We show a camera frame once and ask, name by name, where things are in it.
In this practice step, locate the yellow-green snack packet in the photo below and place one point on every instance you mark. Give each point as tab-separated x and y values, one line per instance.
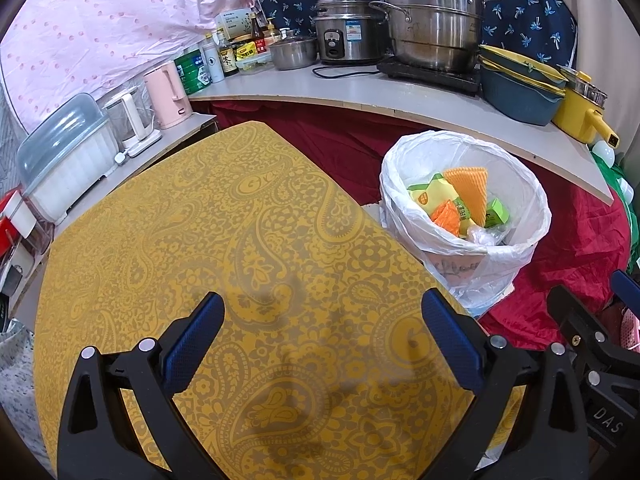
430	195

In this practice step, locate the steel rice cooker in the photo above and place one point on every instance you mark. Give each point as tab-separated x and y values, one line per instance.
350	35

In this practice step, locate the clear food container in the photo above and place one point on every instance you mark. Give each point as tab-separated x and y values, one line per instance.
255	63

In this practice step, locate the yellow electric pot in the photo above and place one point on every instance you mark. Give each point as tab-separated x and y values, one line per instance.
575	115

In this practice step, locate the large steel steamer pot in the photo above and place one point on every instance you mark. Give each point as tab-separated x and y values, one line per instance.
435	35

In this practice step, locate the orange corrugated foam sleeve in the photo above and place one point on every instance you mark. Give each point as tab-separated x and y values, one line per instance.
472	187

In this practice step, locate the clear plastic bag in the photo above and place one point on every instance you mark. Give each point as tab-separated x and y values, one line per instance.
482	236

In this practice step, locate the dark sauce bottle red label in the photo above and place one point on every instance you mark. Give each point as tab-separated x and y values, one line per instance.
258	40

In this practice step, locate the red cloth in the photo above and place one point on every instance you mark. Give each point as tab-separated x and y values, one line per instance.
575	250

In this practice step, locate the white power plug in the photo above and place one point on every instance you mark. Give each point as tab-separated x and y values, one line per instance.
121	158

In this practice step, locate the dark sauce bottle white label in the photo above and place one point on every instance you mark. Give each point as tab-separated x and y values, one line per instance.
228	60

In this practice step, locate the black induction cooktop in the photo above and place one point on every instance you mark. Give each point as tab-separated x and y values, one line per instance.
450	80

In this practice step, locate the pink dotted cloth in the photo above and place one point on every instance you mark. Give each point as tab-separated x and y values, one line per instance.
100	25

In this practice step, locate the blue yellow plastic basin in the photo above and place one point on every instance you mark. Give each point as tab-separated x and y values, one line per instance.
525	67
520	102

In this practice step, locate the red plastic box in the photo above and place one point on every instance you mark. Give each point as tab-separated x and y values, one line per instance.
9	230

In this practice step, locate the white and green cardboard box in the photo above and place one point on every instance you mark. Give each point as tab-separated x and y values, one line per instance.
235	22

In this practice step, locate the pink electric kettle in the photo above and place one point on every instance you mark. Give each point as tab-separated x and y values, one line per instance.
167	95

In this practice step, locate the maroon counter curtain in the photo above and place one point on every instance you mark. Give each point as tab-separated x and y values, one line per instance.
325	130

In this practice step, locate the orange plastic bag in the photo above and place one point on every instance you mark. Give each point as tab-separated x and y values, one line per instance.
445	217

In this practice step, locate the yellow patterned tablecloth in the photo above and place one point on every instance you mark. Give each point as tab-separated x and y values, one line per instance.
250	260

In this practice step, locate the navy printed cloth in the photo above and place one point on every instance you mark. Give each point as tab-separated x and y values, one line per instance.
525	15

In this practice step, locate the light green paper box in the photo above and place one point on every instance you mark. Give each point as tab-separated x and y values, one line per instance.
497	212

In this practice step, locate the small steel pot with lid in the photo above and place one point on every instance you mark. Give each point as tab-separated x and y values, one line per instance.
292	52

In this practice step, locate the yellow pump bottle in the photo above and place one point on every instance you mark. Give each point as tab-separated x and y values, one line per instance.
273	34

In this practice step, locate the small white box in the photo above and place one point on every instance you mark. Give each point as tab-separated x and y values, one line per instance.
22	220

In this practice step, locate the pink plastic basket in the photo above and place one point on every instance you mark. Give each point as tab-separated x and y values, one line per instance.
631	327

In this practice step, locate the clear plastic container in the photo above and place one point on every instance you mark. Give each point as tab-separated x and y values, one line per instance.
37	240

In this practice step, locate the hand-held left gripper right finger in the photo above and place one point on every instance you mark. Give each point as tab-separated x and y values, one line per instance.
450	345

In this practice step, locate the white lined trash bin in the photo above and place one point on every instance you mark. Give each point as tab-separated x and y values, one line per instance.
520	195

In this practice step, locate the green plastic bag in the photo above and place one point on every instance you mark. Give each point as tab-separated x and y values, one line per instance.
627	230

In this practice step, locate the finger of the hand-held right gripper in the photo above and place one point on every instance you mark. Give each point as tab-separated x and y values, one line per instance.
629	285
580	325

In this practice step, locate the green tin can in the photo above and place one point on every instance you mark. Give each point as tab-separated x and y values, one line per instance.
192	72

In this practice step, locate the beige curtain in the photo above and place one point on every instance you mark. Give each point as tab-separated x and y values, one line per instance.
605	85

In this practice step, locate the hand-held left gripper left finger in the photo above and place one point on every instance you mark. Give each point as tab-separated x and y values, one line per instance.
192	345

